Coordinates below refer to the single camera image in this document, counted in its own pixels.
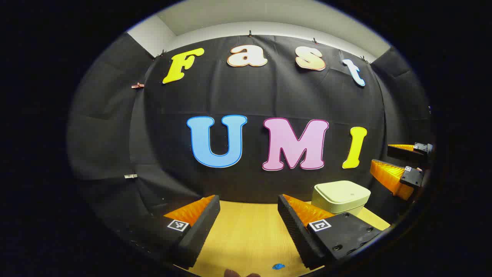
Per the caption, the wooden desktop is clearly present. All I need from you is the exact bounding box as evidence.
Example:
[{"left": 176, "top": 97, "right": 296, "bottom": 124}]
[{"left": 174, "top": 200, "right": 391, "bottom": 277}]

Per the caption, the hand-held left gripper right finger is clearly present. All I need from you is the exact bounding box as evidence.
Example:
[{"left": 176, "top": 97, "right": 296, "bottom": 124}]
[{"left": 278, "top": 194, "right": 382, "bottom": 270}]

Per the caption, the black backdrop cloth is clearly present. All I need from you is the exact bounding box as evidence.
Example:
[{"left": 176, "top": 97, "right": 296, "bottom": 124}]
[{"left": 67, "top": 33, "right": 437, "bottom": 227}]

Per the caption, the pale green desktop garbage bin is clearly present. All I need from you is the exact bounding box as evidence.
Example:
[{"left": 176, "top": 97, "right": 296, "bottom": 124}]
[{"left": 311, "top": 180, "right": 372, "bottom": 217}]

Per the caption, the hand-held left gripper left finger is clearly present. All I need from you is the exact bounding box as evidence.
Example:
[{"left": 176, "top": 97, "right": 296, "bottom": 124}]
[{"left": 129, "top": 195, "right": 221, "bottom": 270}]

